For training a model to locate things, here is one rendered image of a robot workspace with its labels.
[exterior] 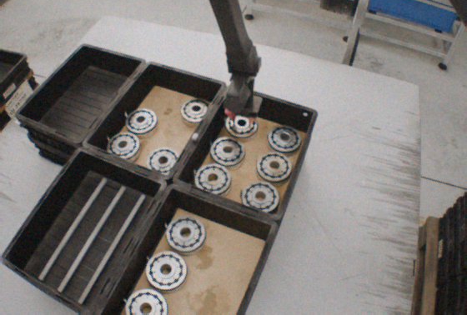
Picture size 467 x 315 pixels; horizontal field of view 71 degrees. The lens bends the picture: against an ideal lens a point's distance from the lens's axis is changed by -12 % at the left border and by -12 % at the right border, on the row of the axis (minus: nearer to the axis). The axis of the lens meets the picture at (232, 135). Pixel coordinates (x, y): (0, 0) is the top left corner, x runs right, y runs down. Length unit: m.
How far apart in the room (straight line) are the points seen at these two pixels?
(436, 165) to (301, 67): 1.22
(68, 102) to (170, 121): 0.39
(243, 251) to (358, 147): 0.63
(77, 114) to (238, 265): 0.75
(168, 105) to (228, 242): 0.53
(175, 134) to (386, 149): 0.77
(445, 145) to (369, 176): 1.35
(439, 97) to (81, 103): 2.41
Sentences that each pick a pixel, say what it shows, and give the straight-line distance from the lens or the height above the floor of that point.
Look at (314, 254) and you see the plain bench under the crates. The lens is 1.16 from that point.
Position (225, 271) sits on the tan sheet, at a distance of 0.98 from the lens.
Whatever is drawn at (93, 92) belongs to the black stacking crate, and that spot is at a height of 0.83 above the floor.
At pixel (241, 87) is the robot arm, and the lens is 0.97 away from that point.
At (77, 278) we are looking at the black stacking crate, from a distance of 1.04.
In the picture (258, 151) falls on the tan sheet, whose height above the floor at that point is 0.83.
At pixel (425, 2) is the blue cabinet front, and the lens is 2.93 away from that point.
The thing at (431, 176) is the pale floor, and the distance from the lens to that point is 2.42.
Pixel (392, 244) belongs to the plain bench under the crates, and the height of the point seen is 0.70.
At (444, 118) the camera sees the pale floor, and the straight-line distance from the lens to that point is 2.81.
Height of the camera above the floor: 1.76
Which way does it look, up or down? 51 degrees down
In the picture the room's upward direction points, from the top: 2 degrees clockwise
